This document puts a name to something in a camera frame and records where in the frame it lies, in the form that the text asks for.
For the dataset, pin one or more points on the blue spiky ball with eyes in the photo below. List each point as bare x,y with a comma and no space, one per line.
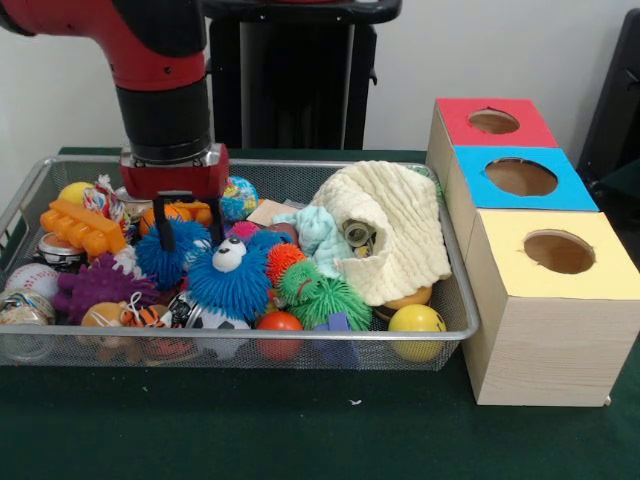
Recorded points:
230,285

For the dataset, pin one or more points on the wooden box with three holes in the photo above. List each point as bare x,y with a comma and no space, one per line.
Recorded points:
550,350

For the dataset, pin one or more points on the dark green table cloth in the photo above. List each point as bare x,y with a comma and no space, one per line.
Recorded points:
300,430
622,182

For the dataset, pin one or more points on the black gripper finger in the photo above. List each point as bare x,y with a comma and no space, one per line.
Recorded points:
164,220
216,220

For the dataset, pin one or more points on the large orange toy brick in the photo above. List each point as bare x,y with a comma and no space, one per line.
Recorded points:
82,227

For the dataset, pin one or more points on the cream knitted cloth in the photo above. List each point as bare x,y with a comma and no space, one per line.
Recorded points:
410,240

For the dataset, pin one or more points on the mint knitted cloth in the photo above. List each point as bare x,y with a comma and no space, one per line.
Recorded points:
320,235

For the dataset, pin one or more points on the purple bumpy soft toy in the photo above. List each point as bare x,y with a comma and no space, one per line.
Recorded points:
100,287

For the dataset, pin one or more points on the plain blue spiky ball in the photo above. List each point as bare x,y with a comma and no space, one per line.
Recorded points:
192,255

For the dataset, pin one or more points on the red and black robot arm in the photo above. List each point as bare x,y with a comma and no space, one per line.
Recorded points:
150,60

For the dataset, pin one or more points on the plain orange ball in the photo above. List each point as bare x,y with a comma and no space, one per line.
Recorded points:
280,321

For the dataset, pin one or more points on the white toy baseball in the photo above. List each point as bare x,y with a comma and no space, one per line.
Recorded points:
35,280

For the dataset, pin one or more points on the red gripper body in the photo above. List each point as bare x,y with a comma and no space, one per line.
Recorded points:
175,182

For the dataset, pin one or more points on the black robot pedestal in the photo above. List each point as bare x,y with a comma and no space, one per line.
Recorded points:
300,75

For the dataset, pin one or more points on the black stand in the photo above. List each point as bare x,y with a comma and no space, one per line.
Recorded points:
615,100

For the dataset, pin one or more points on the yellow smiley ball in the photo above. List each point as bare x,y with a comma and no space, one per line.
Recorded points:
416,317

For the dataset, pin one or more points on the blue globe ball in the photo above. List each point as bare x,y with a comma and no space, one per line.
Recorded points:
239,197

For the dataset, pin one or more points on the silver mesh bin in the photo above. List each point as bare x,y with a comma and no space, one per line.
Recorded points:
360,352

